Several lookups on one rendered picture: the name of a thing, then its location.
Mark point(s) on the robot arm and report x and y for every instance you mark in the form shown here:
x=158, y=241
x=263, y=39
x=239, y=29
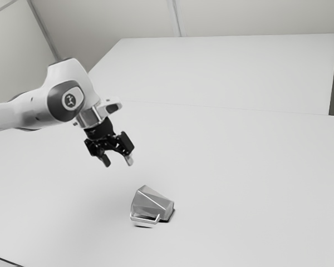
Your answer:
x=39, y=104

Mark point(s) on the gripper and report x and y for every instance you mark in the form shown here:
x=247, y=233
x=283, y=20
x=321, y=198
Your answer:
x=98, y=131

